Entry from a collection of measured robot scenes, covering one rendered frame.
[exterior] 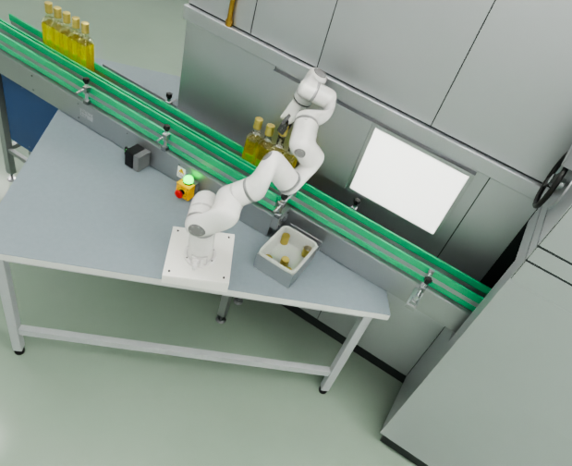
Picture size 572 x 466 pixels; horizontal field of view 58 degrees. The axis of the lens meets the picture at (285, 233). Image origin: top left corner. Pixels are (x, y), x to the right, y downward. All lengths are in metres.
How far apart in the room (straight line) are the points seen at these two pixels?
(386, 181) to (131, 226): 1.05
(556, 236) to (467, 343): 0.56
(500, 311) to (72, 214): 1.64
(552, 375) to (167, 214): 1.58
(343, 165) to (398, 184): 0.25
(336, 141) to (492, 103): 0.62
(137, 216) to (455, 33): 1.38
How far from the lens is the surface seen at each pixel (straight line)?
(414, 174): 2.08
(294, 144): 1.68
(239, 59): 2.30
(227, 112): 2.44
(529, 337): 1.93
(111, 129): 2.54
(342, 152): 2.16
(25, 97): 3.01
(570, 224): 1.66
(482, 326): 1.94
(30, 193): 2.31
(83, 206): 2.24
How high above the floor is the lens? 2.28
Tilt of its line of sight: 43 degrees down
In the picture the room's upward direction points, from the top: 19 degrees clockwise
